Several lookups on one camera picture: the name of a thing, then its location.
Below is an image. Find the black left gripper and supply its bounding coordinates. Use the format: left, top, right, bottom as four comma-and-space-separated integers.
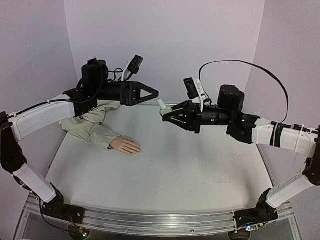
94, 80, 161, 106

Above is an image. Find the white nail polish bottle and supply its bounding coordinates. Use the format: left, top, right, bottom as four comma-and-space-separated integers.
159, 105, 173, 117

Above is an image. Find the white nail polish cap brush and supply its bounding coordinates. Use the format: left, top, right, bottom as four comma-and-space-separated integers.
156, 98, 167, 110

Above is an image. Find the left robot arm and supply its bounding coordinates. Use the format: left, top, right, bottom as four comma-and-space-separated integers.
0, 55, 159, 224

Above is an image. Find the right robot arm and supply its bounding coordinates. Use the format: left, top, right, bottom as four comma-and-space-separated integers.
157, 85, 320, 230

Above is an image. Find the mannequin hand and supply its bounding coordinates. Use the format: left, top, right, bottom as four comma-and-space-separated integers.
109, 136, 142, 155

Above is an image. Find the beige jacket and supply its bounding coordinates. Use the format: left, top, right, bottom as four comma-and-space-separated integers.
59, 100, 121, 150

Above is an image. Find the aluminium back table rail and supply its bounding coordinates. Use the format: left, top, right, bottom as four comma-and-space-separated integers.
139, 101, 241, 109

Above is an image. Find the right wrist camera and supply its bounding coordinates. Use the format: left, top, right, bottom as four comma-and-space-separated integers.
183, 77, 212, 104

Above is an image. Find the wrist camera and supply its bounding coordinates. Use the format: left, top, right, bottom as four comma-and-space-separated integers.
183, 77, 212, 104
120, 55, 144, 82

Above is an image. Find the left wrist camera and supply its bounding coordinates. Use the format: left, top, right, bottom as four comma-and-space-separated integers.
120, 55, 144, 82

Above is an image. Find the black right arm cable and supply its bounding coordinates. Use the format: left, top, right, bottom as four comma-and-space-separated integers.
198, 59, 320, 133

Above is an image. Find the aluminium front rail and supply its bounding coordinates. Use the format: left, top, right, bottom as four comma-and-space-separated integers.
13, 195, 302, 240

